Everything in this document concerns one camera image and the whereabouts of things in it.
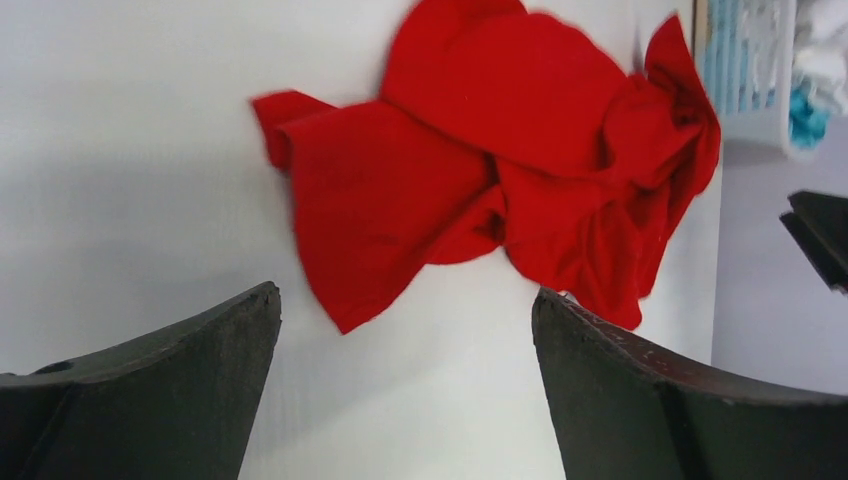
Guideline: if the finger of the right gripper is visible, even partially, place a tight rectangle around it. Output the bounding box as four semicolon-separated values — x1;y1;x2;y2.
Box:
780;190;847;295

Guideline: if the turquoise t shirt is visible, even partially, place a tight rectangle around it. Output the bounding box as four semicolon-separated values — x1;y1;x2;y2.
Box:
788;88;831;150

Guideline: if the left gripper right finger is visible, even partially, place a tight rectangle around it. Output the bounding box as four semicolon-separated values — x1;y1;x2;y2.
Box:
532;289;847;479

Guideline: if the red t shirt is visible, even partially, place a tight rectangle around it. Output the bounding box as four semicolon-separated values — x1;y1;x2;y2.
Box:
251;1;721;333

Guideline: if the white t shirt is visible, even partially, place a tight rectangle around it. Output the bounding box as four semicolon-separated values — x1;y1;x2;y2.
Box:
738;0;848;114

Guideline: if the white laundry basket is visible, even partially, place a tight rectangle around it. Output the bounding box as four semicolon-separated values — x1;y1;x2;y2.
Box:
693;0;814;163

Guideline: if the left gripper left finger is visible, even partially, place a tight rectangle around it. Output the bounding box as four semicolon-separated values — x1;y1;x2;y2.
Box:
1;282;281;479

